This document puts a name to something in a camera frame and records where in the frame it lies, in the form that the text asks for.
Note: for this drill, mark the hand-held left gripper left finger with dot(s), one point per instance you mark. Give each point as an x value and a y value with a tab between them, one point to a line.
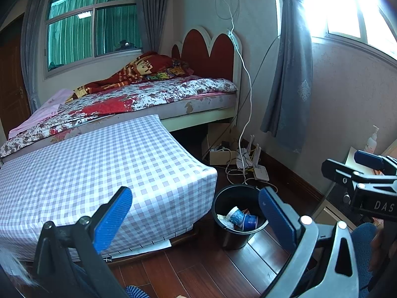
113	220

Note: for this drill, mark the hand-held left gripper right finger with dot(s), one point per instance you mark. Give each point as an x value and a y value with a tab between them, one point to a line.
277	220

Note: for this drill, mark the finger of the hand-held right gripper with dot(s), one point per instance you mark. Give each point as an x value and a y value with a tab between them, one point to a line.
369	159
336	170

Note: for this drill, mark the blue paper cup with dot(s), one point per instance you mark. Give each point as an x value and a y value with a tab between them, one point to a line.
250	223
237	216

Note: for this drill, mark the black bin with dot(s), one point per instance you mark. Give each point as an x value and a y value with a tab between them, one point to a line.
226	239

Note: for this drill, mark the person's right hand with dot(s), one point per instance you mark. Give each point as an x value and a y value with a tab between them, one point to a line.
377	251

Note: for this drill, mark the white pump bottle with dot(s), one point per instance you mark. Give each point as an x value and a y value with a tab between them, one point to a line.
370	142

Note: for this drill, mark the person's right leg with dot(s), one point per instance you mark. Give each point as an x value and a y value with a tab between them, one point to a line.
364	242

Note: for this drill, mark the white paper sheet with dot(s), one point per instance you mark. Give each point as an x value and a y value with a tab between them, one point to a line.
145	248

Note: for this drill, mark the white bedside cabinet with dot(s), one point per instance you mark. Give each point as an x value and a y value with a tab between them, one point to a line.
328	214

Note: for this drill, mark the white router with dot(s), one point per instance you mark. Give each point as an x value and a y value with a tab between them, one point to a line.
262	172

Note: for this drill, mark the checkered cloth covered table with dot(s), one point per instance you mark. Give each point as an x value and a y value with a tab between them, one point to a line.
93	173

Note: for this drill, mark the blue striped slipper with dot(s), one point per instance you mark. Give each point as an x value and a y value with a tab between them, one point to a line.
138	292

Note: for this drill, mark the cardboard box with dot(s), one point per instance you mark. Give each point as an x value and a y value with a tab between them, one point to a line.
217	156

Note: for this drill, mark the grey tied curtain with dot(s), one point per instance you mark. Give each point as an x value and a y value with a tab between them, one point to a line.
291	83

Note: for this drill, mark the pink cloth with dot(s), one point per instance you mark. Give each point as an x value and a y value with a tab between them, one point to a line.
46	108

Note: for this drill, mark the floral bed sheet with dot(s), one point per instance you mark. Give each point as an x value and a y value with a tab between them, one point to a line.
155	94

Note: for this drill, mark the red patterned blanket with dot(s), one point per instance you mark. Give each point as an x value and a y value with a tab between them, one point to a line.
133	71

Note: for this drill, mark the bright window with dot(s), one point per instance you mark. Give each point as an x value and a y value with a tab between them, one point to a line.
347	6

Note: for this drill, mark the brown wooden door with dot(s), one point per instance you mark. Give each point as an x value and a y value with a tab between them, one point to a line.
12	83

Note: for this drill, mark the bed with red headboard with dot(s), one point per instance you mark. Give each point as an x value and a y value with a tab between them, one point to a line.
207	52

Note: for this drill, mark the small dark object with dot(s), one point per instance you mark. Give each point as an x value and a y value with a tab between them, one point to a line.
125	46

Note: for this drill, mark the window with green curtain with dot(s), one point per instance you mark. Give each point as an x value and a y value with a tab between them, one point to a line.
77	31

